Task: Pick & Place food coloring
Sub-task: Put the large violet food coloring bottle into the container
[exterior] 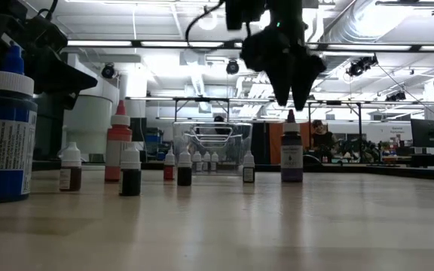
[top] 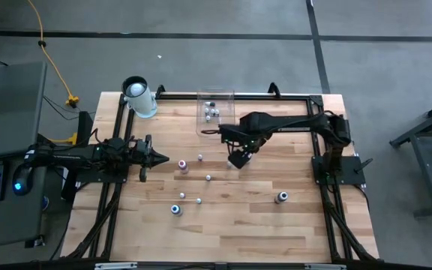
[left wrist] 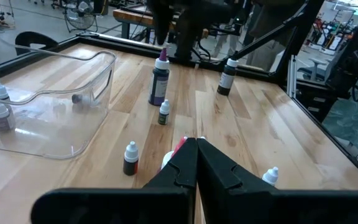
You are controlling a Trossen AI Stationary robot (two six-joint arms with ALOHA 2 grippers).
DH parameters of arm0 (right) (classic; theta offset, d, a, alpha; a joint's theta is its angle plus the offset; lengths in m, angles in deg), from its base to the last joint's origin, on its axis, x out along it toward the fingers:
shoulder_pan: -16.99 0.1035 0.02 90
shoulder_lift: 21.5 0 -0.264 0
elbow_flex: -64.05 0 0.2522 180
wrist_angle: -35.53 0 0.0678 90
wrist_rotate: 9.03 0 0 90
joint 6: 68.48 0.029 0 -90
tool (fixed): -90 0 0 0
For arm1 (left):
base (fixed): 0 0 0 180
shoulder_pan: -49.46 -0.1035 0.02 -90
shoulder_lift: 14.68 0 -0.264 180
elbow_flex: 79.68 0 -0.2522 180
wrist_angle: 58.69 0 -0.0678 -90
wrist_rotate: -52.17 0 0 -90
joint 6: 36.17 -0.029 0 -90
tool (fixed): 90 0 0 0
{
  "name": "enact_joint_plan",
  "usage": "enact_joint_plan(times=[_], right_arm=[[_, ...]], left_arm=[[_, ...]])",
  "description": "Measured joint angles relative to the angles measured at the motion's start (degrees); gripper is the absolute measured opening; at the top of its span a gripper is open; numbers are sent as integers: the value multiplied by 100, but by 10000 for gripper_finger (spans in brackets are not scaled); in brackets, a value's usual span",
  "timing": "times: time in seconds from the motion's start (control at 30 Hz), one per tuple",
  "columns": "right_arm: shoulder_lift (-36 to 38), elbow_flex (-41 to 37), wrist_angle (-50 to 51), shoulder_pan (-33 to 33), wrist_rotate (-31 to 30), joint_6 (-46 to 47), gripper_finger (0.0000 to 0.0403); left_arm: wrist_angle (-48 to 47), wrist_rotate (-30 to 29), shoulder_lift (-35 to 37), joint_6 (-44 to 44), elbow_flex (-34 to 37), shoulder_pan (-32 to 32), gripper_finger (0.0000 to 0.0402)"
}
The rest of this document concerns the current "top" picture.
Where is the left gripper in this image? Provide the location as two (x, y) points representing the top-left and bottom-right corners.
(129, 135), (170, 183)

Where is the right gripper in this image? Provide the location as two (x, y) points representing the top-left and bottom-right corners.
(220, 126), (268, 170)

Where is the black power box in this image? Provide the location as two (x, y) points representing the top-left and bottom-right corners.
(76, 110), (95, 148)

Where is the white cylindrical cup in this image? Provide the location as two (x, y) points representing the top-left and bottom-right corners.
(121, 75), (159, 119)

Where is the black metal stand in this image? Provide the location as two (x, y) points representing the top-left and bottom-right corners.
(388, 93), (432, 218)

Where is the black table frame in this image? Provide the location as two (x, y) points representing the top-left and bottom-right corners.
(60, 92), (380, 270)

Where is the clear plastic bin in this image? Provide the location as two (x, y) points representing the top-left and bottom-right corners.
(195, 87), (236, 138)

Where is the black computer mouse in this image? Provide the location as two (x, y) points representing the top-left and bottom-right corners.
(12, 163), (35, 197)

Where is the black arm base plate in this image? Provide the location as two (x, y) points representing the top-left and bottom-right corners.
(311, 155), (367, 187)
(67, 164), (129, 185)

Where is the grey side desk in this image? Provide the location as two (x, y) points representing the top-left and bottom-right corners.
(0, 61), (50, 251)

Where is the silver metal bracket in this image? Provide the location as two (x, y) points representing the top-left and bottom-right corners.
(94, 262), (138, 270)
(304, 262), (347, 270)

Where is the yellow extension cable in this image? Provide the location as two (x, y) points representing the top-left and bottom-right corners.
(26, 0), (75, 99)

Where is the yellow cable plug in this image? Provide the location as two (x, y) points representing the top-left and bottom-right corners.
(64, 94), (80, 109)
(49, 133), (78, 146)

